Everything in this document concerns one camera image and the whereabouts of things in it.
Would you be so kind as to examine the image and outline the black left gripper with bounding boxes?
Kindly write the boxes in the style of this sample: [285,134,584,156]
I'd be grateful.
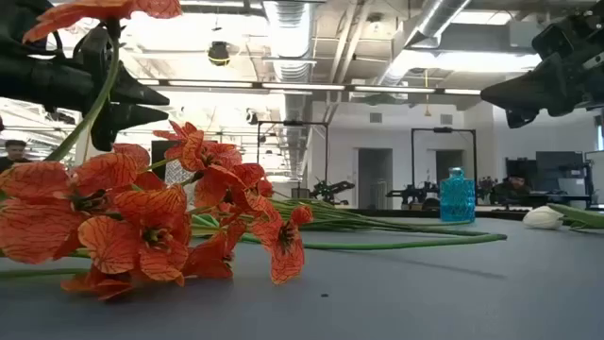
[0,25,171,153]

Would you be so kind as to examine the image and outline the blue cut glass vase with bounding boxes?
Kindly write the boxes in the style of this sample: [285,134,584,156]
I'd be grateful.
[439,166,477,223]

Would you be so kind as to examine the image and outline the silver ceiling duct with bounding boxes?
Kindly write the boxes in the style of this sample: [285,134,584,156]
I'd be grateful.
[261,0,315,183]
[377,0,473,87]

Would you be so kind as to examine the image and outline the person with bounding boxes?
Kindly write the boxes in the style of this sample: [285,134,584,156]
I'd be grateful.
[0,139,30,174]
[490,172,535,205]

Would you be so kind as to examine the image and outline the overhead light bar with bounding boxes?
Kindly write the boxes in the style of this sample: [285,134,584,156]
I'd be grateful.
[136,77,482,96]

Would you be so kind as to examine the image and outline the clear cut glass vase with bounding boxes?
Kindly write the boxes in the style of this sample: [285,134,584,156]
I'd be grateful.
[163,157,195,186]

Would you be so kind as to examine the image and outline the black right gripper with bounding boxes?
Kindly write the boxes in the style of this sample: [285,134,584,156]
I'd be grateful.
[480,50,604,130]

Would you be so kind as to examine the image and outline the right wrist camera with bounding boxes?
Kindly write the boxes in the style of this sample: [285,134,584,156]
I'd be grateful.
[531,11,604,62]

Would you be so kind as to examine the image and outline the black rig frame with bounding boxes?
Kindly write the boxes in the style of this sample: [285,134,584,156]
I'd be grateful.
[257,119,330,199]
[410,126,478,209]

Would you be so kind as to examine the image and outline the black aluminium table frame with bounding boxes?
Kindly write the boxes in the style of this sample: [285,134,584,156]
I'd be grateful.
[329,206,604,222]

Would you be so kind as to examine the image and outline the white tulip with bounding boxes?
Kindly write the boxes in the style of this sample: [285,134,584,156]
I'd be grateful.
[522,202,604,233]

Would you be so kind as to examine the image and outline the black overhead camera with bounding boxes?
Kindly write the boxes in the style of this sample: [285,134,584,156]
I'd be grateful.
[207,41,232,68]

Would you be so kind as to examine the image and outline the dark background monitor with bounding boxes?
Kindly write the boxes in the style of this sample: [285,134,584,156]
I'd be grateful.
[535,150,587,193]

